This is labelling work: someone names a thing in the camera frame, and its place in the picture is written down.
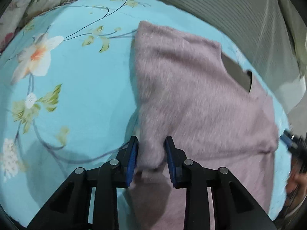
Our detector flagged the mauve knitted sweater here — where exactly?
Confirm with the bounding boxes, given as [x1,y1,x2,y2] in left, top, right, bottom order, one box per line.
[129,21,278,229]

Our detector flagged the person's right hand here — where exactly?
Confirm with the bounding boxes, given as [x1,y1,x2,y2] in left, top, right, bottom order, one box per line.
[286,159,306,204]

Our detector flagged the cream satin pillow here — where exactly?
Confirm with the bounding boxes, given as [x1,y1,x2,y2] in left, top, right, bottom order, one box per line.
[277,0,306,113]

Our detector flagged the light blue floral bedsheet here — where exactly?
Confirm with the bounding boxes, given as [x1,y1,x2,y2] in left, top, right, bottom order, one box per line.
[0,0,292,228]

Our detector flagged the grey striped quilt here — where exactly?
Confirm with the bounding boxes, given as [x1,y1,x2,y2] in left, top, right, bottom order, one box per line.
[160,0,299,101]

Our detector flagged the pink floral pillow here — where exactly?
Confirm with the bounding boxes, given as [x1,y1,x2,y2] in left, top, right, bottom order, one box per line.
[1,0,77,51]

